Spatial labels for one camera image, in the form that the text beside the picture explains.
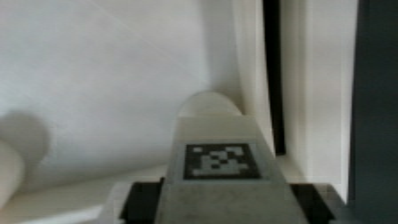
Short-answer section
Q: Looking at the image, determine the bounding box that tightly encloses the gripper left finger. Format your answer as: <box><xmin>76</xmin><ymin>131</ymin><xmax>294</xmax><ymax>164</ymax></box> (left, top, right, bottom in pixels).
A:
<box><xmin>102</xmin><ymin>179</ymin><xmax>163</xmax><ymax>224</ymax></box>

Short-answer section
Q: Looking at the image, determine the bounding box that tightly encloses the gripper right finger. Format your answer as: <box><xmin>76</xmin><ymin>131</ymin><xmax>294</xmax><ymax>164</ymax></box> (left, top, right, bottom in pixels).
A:
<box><xmin>289</xmin><ymin>183</ymin><xmax>349</xmax><ymax>224</ymax></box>

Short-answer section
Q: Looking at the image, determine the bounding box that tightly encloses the white table leg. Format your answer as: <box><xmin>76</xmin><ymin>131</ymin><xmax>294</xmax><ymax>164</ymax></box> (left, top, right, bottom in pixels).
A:
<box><xmin>154</xmin><ymin>92</ymin><xmax>309</xmax><ymax>224</ymax></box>

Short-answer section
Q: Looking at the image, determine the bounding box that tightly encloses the white square tabletop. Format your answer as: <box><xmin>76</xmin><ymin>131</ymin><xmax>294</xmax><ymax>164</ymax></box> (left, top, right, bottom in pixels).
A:
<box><xmin>0</xmin><ymin>0</ymin><xmax>266</xmax><ymax>224</ymax></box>

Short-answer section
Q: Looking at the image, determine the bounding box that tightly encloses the white obstacle fence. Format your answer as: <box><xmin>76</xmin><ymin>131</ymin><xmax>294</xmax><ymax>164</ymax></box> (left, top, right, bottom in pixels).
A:
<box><xmin>280</xmin><ymin>0</ymin><xmax>358</xmax><ymax>196</ymax></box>

